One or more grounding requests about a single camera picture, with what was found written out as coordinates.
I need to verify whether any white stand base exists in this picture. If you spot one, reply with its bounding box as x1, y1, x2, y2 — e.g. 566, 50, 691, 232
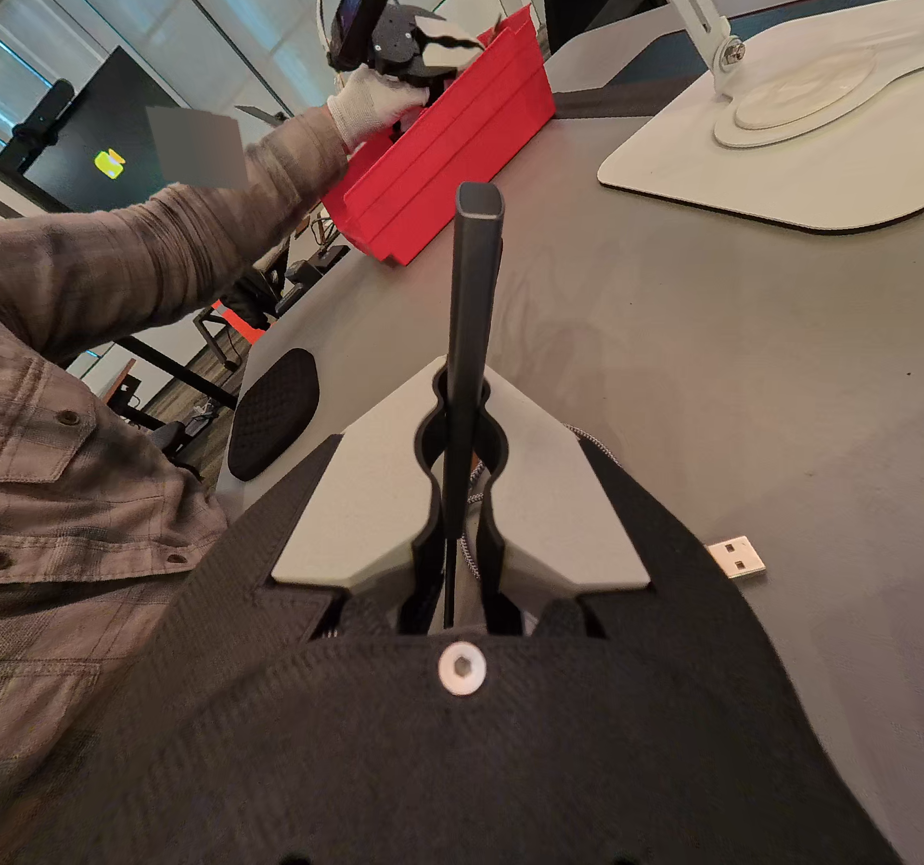
598, 0, 924, 234

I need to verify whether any black textured pad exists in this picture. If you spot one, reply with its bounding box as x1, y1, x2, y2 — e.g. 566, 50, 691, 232
227, 349, 321, 482

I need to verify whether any grey usb hub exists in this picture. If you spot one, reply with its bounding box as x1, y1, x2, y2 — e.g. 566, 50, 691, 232
442, 182, 505, 542

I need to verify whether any red plastic bin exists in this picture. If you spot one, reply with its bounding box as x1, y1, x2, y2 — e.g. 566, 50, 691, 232
321, 4, 557, 267

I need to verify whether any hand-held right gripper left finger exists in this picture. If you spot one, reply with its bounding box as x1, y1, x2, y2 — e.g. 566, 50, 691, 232
270, 356, 450, 633

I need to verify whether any person's left forearm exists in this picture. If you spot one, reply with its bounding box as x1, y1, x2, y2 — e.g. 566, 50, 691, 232
0, 105, 352, 368

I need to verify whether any metal stand bracket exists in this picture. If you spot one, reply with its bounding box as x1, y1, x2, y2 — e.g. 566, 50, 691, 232
635, 0, 749, 77

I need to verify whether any person's left hand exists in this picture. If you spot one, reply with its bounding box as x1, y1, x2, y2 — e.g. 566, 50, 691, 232
326, 64, 430, 153

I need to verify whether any grey braided usb-c cable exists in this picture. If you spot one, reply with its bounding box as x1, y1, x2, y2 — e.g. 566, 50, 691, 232
458, 423, 768, 584

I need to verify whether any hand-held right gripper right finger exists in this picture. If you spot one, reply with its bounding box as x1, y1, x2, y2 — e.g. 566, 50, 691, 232
473, 363, 654, 635

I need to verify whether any person's plaid shirt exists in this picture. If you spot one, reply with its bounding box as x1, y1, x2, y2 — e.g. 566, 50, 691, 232
0, 323, 231, 815

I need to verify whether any black monitor screen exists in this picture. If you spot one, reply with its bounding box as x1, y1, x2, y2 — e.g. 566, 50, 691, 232
0, 45, 241, 215

